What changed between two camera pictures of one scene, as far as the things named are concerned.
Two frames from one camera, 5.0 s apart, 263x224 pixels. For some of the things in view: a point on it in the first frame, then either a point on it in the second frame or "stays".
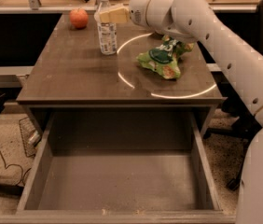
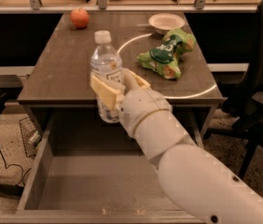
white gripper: (137, 9) → (145, 105)
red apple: (78, 18) stays
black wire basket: (30, 136) stays
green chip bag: (163, 57) stays
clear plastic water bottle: (106, 33) → (106, 63)
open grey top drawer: (119, 167) stays
